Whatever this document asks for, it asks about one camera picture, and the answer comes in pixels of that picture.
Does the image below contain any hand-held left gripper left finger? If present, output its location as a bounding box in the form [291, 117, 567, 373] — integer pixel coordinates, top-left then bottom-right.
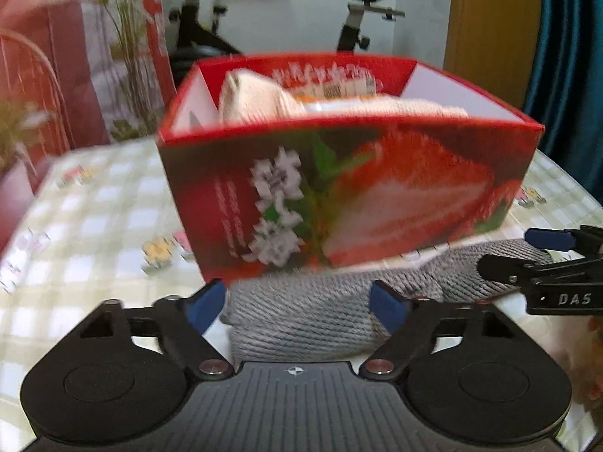
[70, 279, 235, 382]

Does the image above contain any blue curtain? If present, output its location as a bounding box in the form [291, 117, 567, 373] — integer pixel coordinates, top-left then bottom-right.
[523, 0, 603, 208]

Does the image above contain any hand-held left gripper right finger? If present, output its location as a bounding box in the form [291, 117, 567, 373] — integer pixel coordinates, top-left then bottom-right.
[360, 280, 519, 382]

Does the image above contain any red strawberry print cardboard box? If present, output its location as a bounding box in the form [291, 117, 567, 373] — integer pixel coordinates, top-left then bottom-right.
[155, 54, 546, 286]

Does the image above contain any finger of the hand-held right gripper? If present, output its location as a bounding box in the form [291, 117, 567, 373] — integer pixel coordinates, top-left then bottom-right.
[524, 226, 603, 256]
[476, 254, 536, 289]

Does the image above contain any yellow wooden door panel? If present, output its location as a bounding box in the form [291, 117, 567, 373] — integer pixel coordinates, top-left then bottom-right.
[443, 0, 545, 109]

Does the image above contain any cream knitted cloth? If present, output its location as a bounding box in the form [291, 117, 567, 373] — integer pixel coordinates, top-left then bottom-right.
[218, 70, 308, 125]

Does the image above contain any grey knitted cloth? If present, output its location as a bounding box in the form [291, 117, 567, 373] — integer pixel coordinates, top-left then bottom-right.
[219, 238, 554, 363]

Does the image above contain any green checked bunny tablecloth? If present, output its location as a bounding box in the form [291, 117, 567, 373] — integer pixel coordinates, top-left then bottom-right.
[0, 139, 603, 452]

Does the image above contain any black exercise bike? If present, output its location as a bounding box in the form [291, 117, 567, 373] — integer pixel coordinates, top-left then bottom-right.
[160, 0, 408, 81]

